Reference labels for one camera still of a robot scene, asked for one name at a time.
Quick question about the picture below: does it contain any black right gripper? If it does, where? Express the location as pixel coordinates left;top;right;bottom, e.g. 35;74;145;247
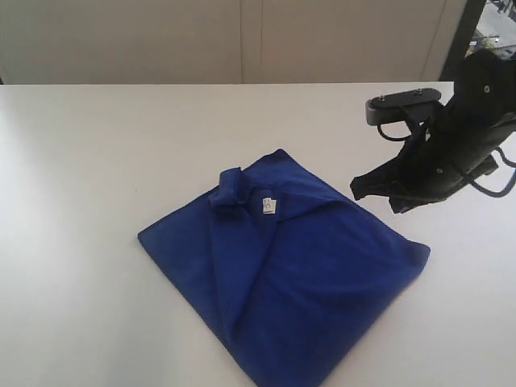
350;120;498;214

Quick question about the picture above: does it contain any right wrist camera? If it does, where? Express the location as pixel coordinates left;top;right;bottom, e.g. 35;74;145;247
365;88;441;126

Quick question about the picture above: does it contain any black window frame post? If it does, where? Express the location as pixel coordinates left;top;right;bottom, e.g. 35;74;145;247
439;0;486;81

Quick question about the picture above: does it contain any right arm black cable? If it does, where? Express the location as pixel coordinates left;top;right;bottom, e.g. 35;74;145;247
469;147;516;198

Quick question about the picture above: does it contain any blue towel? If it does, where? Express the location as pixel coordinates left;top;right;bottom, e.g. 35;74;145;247
138;149;431;386

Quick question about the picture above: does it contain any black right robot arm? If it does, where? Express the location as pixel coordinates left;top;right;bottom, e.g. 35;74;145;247
350;49;515;214

